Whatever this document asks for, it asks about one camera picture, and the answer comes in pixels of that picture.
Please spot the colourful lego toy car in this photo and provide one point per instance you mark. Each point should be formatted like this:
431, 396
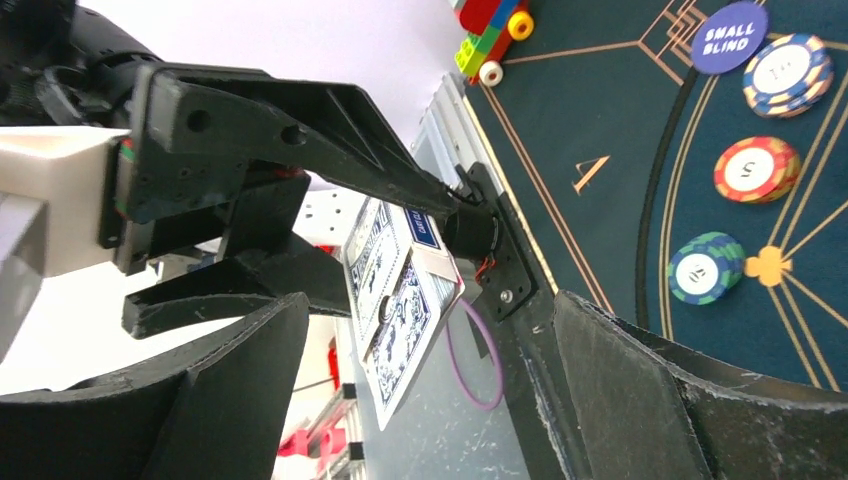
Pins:
491, 26

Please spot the orange poker chip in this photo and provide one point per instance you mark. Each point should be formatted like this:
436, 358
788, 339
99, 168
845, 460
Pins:
756, 170

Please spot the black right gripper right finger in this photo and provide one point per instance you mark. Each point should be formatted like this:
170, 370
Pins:
650, 408

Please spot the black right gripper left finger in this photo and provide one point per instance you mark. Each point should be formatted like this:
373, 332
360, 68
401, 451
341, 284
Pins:
213, 408

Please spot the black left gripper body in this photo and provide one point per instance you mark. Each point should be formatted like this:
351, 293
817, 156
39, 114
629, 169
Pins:
259, 217

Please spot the blue playing card deck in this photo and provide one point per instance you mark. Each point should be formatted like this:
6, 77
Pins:
384, 239

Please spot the dark green rectangular poker mat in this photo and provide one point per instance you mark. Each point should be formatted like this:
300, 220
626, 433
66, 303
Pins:
577, 125

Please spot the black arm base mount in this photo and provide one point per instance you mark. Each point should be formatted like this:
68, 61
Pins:
484, 231

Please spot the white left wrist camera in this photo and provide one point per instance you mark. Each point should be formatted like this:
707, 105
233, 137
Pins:
52, 185

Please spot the blue card being drawn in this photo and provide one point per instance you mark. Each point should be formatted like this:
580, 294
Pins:
410, 320

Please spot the blue small blind button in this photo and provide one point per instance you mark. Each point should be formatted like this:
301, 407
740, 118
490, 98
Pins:
729, 37

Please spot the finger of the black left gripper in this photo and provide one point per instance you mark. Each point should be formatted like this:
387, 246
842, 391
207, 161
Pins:
202, 127
237, 286

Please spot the white purple poker chip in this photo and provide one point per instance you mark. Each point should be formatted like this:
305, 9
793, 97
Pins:
788, 76

